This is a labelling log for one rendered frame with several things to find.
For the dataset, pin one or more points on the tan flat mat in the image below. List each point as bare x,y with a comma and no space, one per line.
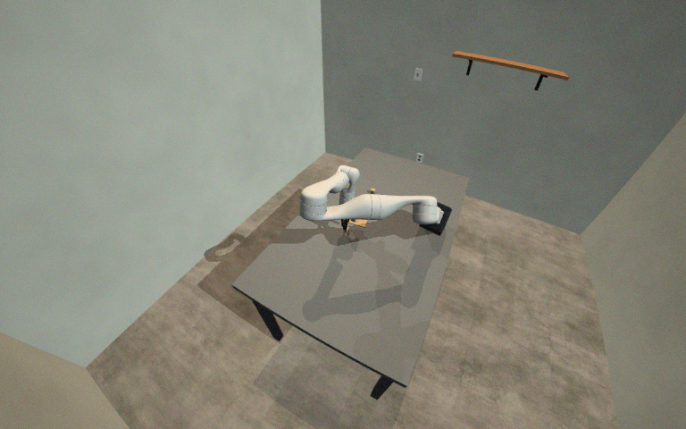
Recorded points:
359,222

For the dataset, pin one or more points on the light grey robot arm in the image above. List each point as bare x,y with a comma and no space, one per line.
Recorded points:
313,201

